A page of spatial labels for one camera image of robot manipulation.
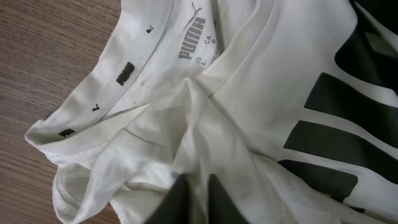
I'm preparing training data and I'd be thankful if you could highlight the white Puma t-shirt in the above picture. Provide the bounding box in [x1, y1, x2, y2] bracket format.
[25, 0, 397, 223]

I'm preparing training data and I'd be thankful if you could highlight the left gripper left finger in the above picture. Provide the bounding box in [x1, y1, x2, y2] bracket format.
[145, 174, 190, 224]

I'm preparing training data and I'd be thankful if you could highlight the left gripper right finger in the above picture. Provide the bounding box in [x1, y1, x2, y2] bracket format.
[208, 174, 249, 224]

